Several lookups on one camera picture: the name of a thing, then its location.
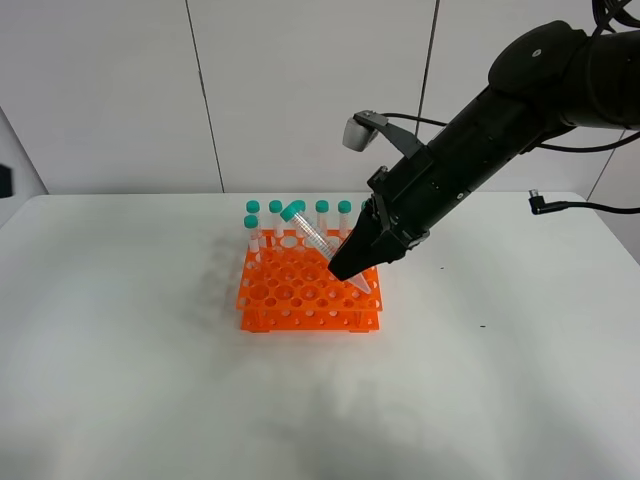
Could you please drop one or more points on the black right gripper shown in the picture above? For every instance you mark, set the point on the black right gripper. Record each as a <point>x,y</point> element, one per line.
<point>409,199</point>

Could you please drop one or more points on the teal capped test tube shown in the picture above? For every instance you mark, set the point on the teal capped test tube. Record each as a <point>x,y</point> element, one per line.
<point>295,214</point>

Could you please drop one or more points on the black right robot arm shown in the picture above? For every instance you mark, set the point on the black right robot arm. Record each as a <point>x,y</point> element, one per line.
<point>546,83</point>

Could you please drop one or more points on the orange test tube rack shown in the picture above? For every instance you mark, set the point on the orange test tube rack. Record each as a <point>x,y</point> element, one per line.
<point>286,286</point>

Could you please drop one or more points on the back row tube far left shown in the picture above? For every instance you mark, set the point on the back row tube far left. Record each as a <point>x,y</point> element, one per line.
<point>253,207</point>

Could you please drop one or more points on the second row tube left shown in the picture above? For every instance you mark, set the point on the second row tube left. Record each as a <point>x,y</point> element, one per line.
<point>252,226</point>

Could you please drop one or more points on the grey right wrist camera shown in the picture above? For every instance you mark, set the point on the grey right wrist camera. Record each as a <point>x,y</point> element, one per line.
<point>361,129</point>

